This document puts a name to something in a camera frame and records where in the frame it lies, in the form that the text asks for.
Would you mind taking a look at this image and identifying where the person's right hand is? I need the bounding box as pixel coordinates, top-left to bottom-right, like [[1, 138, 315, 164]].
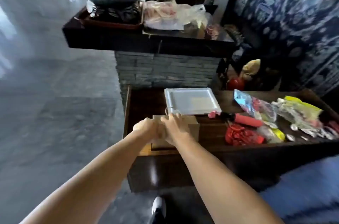
[[159, 113, 197, 146]]

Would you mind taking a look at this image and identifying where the person's left hand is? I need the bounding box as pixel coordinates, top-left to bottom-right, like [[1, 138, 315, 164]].
[[132, 117, 161, 140]]

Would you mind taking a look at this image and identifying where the brown paper bag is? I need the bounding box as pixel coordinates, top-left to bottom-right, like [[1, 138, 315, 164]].
[[151, 107, 201, 151]]

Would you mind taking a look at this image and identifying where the person's left forearm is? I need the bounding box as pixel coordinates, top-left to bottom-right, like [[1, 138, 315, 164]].
[[20, 130, 149, 224]]

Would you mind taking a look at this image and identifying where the person's right forearm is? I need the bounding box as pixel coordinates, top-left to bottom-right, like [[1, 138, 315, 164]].
[[173, 136, 285, 224]]

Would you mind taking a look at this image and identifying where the person's white shoe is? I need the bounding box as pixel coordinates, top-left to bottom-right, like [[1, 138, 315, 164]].
[[151, 196, 167, 224]]

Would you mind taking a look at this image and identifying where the clear plastic bag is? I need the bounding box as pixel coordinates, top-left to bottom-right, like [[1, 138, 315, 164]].
[[143, 1, 212, 31]]

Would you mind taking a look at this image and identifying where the dark wooden table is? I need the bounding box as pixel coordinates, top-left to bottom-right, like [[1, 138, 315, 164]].
[[123, 87, 339, 193]]

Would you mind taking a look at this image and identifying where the white plastic tray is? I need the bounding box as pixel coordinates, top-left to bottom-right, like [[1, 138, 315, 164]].
[[164, 87, 222, 116]]

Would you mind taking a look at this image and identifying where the grey stone counter base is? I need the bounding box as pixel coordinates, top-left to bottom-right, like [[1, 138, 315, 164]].
[[114, 51, 222, 112]]

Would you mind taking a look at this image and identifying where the pack of red balloons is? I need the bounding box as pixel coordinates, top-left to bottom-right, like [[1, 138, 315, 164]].
[[225, 123, 266, 146]]

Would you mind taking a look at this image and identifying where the red balloon pump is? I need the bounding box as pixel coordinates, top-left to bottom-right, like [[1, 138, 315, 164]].
[[221, 112, 264, 128]]

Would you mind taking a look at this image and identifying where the blue balloon packet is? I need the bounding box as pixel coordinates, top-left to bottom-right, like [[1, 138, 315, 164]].
[[233, 89, 278, 123]]

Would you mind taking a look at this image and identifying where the red ball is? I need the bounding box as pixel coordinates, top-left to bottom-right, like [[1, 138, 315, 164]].
[[227, 77, 246, 91]]

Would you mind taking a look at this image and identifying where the black marble counter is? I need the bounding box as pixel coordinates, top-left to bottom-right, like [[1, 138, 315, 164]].
[[62, 6, 237, 58]]

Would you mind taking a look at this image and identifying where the doll with yellow hat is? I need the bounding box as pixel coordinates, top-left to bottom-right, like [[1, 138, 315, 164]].
[[239, 59, 262, 82]]

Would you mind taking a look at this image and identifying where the small yellow clear packet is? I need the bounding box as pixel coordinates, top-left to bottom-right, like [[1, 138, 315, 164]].
[[258, 125, 286, 144]]

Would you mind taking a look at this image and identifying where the dark wooden tray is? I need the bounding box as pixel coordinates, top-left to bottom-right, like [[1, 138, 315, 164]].
[[79, 4, 144, 30]]

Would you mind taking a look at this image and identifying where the yellow-topped clear packet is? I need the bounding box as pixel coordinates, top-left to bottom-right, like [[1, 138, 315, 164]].
[[275, 96, 324, 129]]

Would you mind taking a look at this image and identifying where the red string bundle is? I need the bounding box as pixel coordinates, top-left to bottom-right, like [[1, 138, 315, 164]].
[[206, 23, 223, 40]]

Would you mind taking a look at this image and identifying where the blue patterned wall cloth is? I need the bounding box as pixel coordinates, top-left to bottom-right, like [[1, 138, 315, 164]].
[[230, 0, 339, 98]]

